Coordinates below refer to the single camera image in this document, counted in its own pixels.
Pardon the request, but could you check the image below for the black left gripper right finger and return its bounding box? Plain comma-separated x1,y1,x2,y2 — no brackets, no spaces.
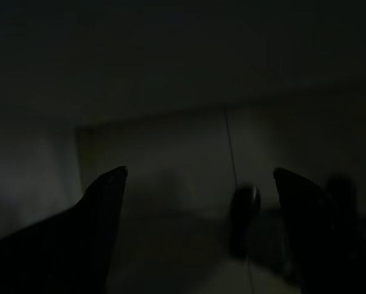
273,167,366,294

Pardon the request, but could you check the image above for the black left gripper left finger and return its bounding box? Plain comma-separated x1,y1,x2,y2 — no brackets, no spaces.
0,166,129,294

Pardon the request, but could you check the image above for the black robot foot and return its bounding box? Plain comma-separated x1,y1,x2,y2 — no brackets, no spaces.
230,184,262,258

